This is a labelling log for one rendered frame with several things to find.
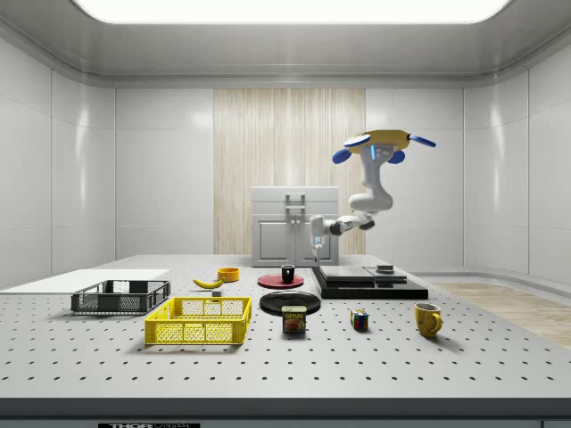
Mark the puzzle cube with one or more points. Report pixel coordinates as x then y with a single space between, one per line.
359 320

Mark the banana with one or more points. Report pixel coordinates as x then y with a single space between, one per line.
207 284

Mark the red plate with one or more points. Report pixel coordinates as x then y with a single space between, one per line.
272 281

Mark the yellow bowl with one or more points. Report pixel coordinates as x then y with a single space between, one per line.
228 275

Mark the yellow basket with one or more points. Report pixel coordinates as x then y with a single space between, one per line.
192 332

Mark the drone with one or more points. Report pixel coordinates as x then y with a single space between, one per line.
386 136

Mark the white board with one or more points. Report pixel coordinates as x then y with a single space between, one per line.
80 280

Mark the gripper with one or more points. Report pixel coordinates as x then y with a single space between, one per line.
317 249

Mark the black plate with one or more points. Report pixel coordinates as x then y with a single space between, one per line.
272 301

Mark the flat-sided can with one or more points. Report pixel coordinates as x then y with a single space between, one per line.
293 320

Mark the black mug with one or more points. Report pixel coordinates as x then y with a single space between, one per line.
287 274

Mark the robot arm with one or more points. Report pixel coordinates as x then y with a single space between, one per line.
372 178

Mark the dark grey basket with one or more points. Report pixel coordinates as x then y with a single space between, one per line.
111 303

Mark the white cabinet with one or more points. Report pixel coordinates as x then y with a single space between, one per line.
272 223

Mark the yellow mug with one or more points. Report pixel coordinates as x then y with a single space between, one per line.
426 321

